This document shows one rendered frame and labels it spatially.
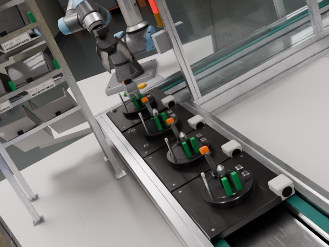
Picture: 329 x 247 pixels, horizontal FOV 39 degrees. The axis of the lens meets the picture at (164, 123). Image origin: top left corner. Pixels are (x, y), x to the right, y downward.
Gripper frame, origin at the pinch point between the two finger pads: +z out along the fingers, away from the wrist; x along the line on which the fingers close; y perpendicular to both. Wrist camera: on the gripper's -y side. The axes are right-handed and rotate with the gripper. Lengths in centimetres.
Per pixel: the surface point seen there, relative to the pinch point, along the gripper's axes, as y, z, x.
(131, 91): 5.4, 9.6, 0.6
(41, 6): 529, -391, -27
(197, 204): -42, 62, 8
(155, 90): 18.7, 9.3, -10.5
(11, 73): -22.3, -4.7, 36.0
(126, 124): 6.9, 19.6, 8.4
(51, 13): 560, -391, -38
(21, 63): -23.3, -5.7, 31.4
